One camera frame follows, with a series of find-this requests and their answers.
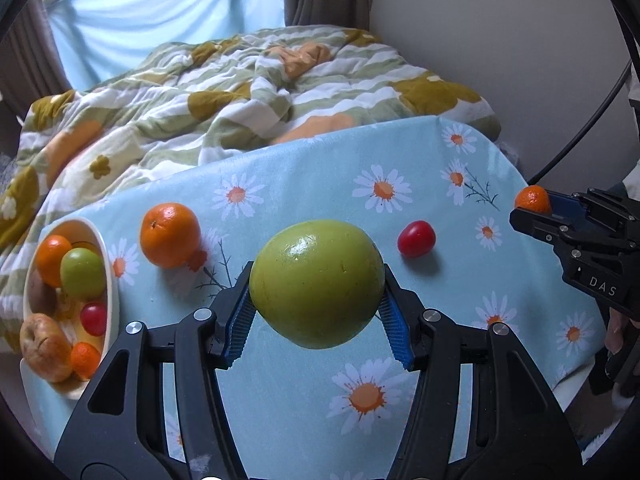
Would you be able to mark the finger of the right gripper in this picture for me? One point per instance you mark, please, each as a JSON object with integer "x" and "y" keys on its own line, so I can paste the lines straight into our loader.
{"x": 567, "y": 230}
{"x": 593, "y": 210}

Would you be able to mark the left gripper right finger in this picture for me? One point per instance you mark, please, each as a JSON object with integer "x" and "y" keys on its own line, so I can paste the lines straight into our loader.
{"x": 482, "y": 409}

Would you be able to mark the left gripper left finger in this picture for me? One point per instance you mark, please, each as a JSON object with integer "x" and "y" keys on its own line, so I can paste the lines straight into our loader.
{"x": 154, "y": 409}

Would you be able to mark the small orange tangerine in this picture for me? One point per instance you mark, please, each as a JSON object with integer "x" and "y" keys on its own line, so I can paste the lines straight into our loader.
{"x": 84, "y": 360}
{"x": 533, "y": 198}

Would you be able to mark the yellow brown apple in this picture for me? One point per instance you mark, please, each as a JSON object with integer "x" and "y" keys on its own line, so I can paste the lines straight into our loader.
{"x": 45, "y": 348}

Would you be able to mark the red cherry tomato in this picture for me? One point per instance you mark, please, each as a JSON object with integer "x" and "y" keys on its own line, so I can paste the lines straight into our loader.
{"x": 93, "y": 318}
{"x": 416, "y": 240}

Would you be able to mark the brown kiwi fruit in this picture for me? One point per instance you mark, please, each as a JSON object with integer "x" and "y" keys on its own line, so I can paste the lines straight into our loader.
{"x": 41, "y": 297}

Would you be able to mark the small green apple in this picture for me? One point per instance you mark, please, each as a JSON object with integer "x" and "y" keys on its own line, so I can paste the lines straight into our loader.
{"x": 82, "y": 274}

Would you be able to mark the large orange mandarin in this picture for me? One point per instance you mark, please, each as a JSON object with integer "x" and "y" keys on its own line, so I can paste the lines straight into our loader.
{"x": 169, "y": 235}

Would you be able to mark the large green apple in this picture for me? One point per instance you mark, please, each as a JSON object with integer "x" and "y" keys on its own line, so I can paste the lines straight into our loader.
{"x": 318, "y": 283}

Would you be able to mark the person's right hand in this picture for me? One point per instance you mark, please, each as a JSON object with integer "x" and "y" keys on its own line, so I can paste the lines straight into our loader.
{"x": 614, "y": 339}

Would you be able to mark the cream duck bowl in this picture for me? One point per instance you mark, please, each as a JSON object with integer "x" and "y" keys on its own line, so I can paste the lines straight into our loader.
{"x": 81, "y": 233}

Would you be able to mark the green floral striped duvet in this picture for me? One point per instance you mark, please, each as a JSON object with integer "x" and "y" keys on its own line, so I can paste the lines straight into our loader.
{"x": 187, "y": 105}

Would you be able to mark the left grey curtain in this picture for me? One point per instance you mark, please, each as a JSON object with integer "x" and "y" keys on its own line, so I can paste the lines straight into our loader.
{"x": 31, "y": 67}

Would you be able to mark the blue window cloth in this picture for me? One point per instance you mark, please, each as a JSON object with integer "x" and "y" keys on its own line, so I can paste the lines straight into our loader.
{"x": 100, "y": 39}

